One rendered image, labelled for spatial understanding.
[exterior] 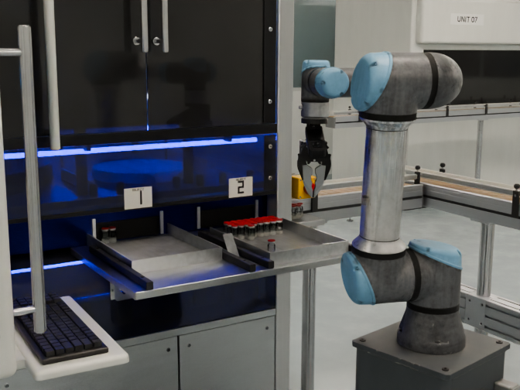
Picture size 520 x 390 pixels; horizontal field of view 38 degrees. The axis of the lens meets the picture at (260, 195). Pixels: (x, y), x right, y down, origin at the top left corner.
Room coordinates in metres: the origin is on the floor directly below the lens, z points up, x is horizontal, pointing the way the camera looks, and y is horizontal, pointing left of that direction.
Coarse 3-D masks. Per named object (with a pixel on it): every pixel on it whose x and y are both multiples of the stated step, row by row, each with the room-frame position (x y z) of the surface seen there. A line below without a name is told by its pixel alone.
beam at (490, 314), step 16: (464, 288) 2.75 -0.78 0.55; (464, 304) 2.69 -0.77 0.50; (480, 304) 2.63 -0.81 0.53; (496, 304) 2.57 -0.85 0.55; (512, 304) 2.56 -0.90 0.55; (464, 320) 2.69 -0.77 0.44; (480, 320) 2.63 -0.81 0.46; (496, 320) 2.58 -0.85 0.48; (512, 320) 2.51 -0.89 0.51; (512, 336) 2.50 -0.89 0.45
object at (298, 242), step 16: (288, 224) 2.30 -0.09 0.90; (240, 240) 2.04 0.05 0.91; (256, 240) 2.17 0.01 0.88; (288, 240) 2.17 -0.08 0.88; (304, 240) 2.17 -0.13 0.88; (320, 240) 2.15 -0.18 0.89; (336, 240) 2.08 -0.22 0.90; (272, 256) 1.91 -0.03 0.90; (288, 256) 1.94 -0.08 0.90; (304, 256) 1.96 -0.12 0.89; (320, 256) 1.99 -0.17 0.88
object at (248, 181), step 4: (248, 176) 2.31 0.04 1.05; (232, 180) 2.28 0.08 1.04; (236, 180) 2.28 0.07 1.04; (240, 180) 2.29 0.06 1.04; (244, 180) 2.30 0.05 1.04; (248, 180) 2.31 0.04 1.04; (232, 184) 2.28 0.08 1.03; (236, 184) 2.28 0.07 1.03; (240, 184) 2.29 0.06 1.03; (244, 184) 2.30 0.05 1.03; (248, 184) 2.31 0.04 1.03; (232, 188) 2.28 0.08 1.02; (236, 188) 2.28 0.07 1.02; (240, 188) 2.29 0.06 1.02; (244, 188) 2.30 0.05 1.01; (248, 188) 2.31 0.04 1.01; (232, 192) 2.28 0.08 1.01; (236, 192) 2.28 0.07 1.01; (244, 192) 2.30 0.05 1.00; (248, 192) 2.31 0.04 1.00; (232, 196) 2.28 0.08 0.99; (236, 196) 2.28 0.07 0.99; (240, 196) 2.29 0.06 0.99; (244, 196) 2.30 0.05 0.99
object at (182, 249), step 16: (96, 240) 2.04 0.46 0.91; (128, 240) 2.16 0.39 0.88; (144, 240) 2.16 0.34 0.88; (160, 240) 2.17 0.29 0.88; (176, 240) 2.17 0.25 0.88; (192, 240) 2.11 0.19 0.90; (128, 256) 1.99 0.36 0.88; (144, 256) 1.99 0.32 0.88; (160, 256) 1.87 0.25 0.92; (176, 256) 1.89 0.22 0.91; (192, 256) 1.91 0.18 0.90; (208, 256) 1.94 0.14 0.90
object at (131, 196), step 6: (150, 186) 2.13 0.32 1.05; (126, 192) 2.09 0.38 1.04; (132, 192) 2.10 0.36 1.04; (138, 192) 2.11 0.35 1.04; (144, 192) 2.12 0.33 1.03; (150, 192) 2.13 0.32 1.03; (126, 198) 2.09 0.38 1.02; (132, 198) 2.10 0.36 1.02; (138, 198) 2.11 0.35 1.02; (144, 198) 2.12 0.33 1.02; (150, 198) 2.13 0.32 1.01; (126, 204) 2.09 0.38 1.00; (132, 204) 2.10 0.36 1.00; (138, 204) 2.11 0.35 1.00; (144, 204) 2.12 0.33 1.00; (150, 204) 2.13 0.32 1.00
